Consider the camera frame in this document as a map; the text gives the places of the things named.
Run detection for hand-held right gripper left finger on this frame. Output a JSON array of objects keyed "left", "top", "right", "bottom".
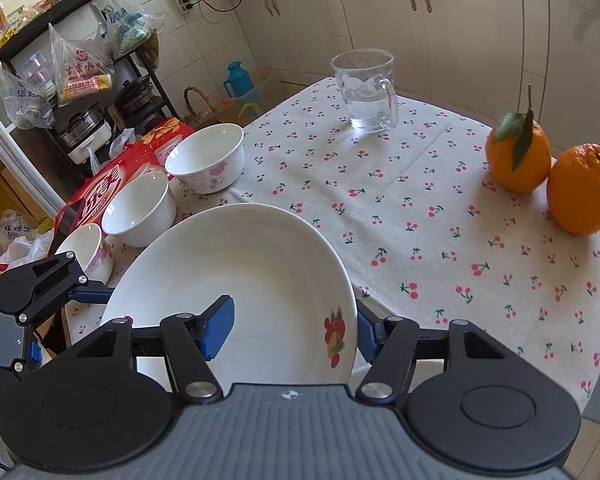
[{"left": 75, "top": 296, "right": 235, "bottom": 405}]

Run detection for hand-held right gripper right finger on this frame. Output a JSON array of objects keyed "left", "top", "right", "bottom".
[{"left": 355, "top": 300, "right": 518, "bottom": 403}]

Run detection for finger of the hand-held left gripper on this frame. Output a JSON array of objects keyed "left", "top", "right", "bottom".
[{"left": 30, "top": 252, "right": 113, "bottom": 308}]

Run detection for white bowl with pink flowers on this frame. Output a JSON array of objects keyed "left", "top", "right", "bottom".
[
  {"left": 101, "top": 170, "right": 177, "bottom": 249},
  {"left": 55, "top": 223, "right": 115, "bottom": 287},
  {"left": 165, "top": 123, "right": 246, "bottom": 195}
]

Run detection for medium white floral plate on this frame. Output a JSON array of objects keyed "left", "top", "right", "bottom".
[{"left": 100, "top": 203, "right": 359, "bottom": 397}]

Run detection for white bag with red print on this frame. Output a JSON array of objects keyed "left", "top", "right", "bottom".
[{"left": 0, "top": 209, "right": 57, "bottom": 283}]

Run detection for red cardboard box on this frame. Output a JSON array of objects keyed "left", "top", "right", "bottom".
[{"left": 55, "top": 116, "right": 197, "bottom": 243}]

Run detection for cherry print tablecloth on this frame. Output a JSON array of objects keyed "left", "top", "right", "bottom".
[{"left": 62, "top": 77, "right": 600, "bottom": 401}]

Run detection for silver electric cooker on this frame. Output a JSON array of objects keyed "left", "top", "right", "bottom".
[{"left": 55, "top": 105, "right": 114, "bottom": 154}]

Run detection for black cooking pot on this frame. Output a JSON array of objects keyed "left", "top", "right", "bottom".
[{"left": 112, "top": 77, "right": 154, "bottom": 117}]

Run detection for clear bag with containers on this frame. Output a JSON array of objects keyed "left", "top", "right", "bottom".
[{"left": 0, "top": 50, "right": 57, "bottom": 129}]

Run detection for wicker basket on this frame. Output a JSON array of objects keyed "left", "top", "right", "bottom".
[{"left": 182, "top": 86, "right": 219, "bottom": 127}]

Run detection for clear bag with yellow packet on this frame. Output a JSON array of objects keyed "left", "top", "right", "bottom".
[{"left": 47, "top": 22, "right": 116, "bottom": 107}]

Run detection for orange with green leaf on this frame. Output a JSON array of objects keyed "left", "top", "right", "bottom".
[{"left": 485, "top": 85, "right": 552, "bottom": 194}]

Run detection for glass mug with water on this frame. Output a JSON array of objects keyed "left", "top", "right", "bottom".
[{"left": 331, "top": 49, "right": 399, "bottom": 134}]

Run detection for blue thermos jug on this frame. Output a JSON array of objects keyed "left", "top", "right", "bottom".
[{"left": 223, "top": 61, "right": 257, "bottom": 102}]

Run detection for bumpy orange without leaf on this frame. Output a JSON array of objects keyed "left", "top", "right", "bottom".
[{"left": 546, "top": 143, "right": 600, "bottom": 236}]

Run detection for black metal shelf rack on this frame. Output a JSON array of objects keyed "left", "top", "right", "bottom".
[{"left": 0, "top": 0, "right": 179, "bottom": 167}]

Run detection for clear bag with green packets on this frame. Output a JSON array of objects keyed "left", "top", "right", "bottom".
[{"left": 92, "top": 0, "right": 154, "bottom": 57}]

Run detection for white kitchen cabinets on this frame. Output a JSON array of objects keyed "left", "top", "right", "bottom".
[{"left": 220, "top": 0, "right": 600, "bottom": 198}]

